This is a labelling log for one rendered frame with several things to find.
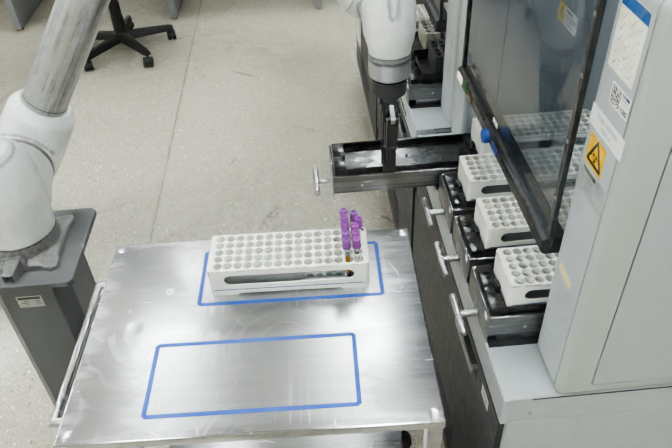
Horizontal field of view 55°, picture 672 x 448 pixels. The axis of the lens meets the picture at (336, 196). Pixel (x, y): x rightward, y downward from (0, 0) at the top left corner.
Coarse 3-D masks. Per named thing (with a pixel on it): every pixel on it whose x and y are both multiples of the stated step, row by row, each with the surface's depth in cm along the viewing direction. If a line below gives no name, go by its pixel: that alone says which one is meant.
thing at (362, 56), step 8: (360, 24) 312; (360, 56) 326; (360, 64) 330; (360, 72) 333; (368, 80) 296; (368, 88) 299; (368, 96) 302; (368, 104) 305; (376, 104) 273; (376, 112) 276; (376, 120) 278; (376, 128) 280; (376, 136) 283
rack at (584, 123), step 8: (584, 112) 159; (472, 120) 158; (584, 120) 156; (472, 128) 159; (480, 128) 154; (584, 128) 153; (472, 136) 159; (576, 136) 152; (584, 136) 152; (480, 144) 152; (488, 144) 151; (576, 144) 154; (584, 144) 154; (480, 152) 153; (488, 152) 153
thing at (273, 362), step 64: (128, 256) 131; (192, 256) 130; (384, 256) 128; (128, 320) 118; (192, 320) 117; (256, 320) 117; (320, 320) 116; (384, 320) 116; (64, 384) 112; (128, 384) 107; (192, 384) 107; (256, 384) 106; (320, 384) 106; (384, 384) 105
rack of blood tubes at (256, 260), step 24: (216, 240) 125; (240, 240) 126; (264, 240) 124; (288, 240) 124; (312, 240) 124; (336, 240) 125; (216, 264) 120; (240, 264) 120; (264, 264) 120; (288, 264) 120; (312, 264) 119; (336, 264) 118; (360, 264) 118; (216, 288) 121; (240, 288) 121; (264, 288) 121; (288, 288) 121; (312, 288) 122
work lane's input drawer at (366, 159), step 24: (336, 144) 160; (360, 144) 161; (408, 144) 161; (432, 144) 161; (456, 144) 161; (336, 168) 152; (360, 168) 152; (408, 168) 153; (432, 168) 153; (456, 168) 153; (336, 192) 154
